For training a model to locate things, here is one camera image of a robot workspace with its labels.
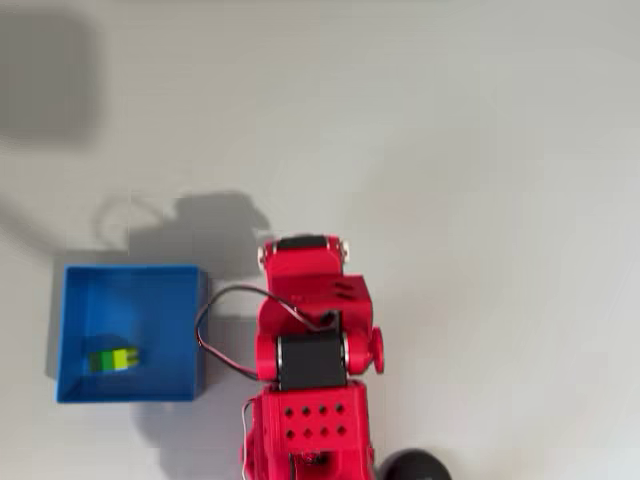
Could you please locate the green lego brick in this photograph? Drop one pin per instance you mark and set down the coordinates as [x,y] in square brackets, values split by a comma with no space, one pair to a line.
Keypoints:
[114,360]

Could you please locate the red robot arm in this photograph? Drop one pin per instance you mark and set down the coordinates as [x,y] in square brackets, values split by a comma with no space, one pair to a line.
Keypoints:
[310,420]

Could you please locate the blue square plastic bin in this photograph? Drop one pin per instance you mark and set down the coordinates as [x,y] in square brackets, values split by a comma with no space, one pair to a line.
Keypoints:
[150,310]

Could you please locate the black round object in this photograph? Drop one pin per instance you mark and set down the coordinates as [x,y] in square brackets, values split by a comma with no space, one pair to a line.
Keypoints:
[417,465]

